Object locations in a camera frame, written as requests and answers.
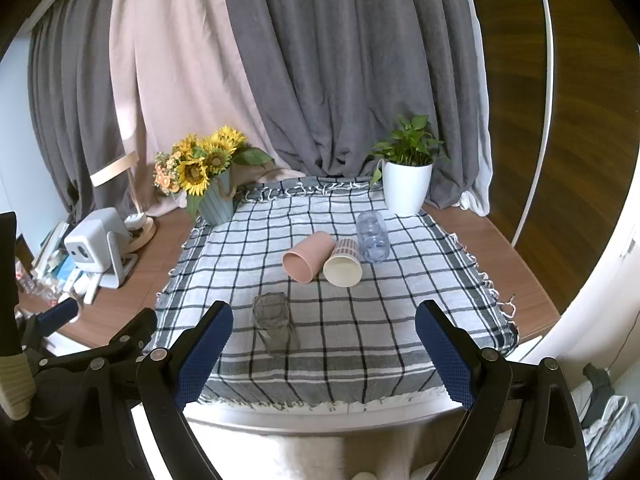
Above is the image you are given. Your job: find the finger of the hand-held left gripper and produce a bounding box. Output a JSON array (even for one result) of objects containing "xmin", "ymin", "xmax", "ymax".
[
  {"xmin": 47, "ymin": 307, "xmax": 159, "ymax": 378},
  {"xmin": 20, "ymin": 299, "xmax": 82, "ymax": 357}
]

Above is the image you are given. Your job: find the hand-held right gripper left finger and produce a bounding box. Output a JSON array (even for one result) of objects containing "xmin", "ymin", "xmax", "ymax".
[{"xmin": 59, "ymin": 301, "xmax": 234, "ymax": 480}]

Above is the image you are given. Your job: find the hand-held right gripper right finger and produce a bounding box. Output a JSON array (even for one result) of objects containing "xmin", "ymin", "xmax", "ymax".
[{"xmin": 415, "ymin": 300, "xmax": 589, "ymax": 480}]

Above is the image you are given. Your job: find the clear glass cup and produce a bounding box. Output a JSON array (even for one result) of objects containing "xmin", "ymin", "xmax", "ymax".
[{"xmin": 252, "ymin": 292, "xmax": 302, "ymax": 358}]

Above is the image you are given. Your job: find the striped paper cup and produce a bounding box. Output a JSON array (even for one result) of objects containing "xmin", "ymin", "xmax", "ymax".
[{"xmin": 322, "ymin": 238, "xmax": 364, "ymax": 289}]

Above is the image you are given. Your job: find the clear bluish plastic cup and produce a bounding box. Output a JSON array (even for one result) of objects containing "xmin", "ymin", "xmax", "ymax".
[{"xmin": 355, "ymin": 210, "xmax": 392, "ymax": 265}]

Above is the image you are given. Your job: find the pink cup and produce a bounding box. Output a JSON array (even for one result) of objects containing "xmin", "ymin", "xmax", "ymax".
[{"xmin": 282, "ymin": 230, "xmax": 337, "ymax": 284}]

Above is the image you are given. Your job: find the white remote control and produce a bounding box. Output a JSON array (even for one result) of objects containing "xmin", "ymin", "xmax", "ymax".
[{"xmin": 81, "ymin": 271, "xmax": 102, "ymax": 306}]

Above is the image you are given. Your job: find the stack of books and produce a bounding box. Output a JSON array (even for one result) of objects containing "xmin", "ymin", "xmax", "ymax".
[{"xmin": 29, "ymin": 219, "xmax": 72, "ymax": 283}]

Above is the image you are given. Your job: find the white projector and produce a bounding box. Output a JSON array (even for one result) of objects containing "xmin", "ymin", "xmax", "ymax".
[{"xmin": 63, "ymin": 208, "xmax": 139, "ymax": 290}]

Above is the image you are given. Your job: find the white desk lamp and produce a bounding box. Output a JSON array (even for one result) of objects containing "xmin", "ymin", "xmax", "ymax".
[{"xmin": 89, "ymin": 152, "xmax": 157, "ymax": 256}]

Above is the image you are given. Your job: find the black white checkered tablecloth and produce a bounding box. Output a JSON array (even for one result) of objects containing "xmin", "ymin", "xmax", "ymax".
[{"xmin": 149, "ymin": 176, "xmax": 522, "ymax": 409}]

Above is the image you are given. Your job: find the blue ribbed vase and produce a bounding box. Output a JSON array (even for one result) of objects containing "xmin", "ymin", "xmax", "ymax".
[{"xmin": 196, "ymin": 167, "xmax": 239, "ymax": 226}]

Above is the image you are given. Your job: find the potted plant in white pot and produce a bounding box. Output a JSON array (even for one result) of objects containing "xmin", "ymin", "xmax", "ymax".
[{"xmin": 366, "ymin": 114, "xmax": 451, "ymax": 216}]

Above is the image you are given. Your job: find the pile of grey clothes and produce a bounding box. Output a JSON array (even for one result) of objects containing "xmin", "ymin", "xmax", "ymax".
[{"xmin": 579, "ymin": 362, "xmax": 637, "ymax": 472}]

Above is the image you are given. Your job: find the grey curtain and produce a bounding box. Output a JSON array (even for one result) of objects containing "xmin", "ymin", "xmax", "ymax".
[
  {"xmin": 220, "ymin": 0, "xmax": 493, "ymax": 211},
  {"xmin": 27, "ymin": 0, "xmax": 143, "ymax": 226}
]

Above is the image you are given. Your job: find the sunflower bouquet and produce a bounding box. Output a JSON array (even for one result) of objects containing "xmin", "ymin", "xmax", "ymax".
[{"xmin": 152, "ymin": 125, "xmax": 275, "ymax": 212}]

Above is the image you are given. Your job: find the white sheer curtain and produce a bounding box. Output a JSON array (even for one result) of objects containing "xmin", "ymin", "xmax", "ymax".
[{"xmin": 457, "ymin": 5, "xmax": 494, "ymax": 217}]

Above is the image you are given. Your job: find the white curved tube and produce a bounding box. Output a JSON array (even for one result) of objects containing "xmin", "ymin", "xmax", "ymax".
[{"xmin": 510, "ymin": 0, "xmax": 557, "ymax": 249}]

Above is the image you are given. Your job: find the pink curtain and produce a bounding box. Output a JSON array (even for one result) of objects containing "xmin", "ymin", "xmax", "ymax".
[{"xmin": 107, "ymin": 0, "xmax": 306, "ymax": 219}]

